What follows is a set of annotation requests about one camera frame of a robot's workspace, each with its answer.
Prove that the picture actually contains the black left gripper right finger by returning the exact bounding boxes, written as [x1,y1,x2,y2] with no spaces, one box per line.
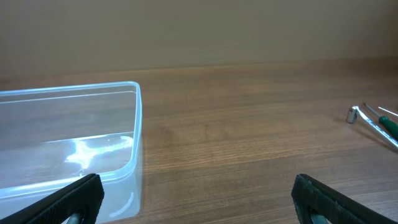
[291,174,397,224]

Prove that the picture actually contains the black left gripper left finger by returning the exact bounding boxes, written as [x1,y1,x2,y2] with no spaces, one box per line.
[1,174,104,224]

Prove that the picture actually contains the clear plastic container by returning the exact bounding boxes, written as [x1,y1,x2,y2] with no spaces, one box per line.
[1,82,142,223]

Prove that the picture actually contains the silver wrench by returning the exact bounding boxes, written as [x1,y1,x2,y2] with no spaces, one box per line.
[346,105,397,150]

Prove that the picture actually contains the green handle screwdriver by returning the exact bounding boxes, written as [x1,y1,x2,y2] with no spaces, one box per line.
[363,103,397,140]

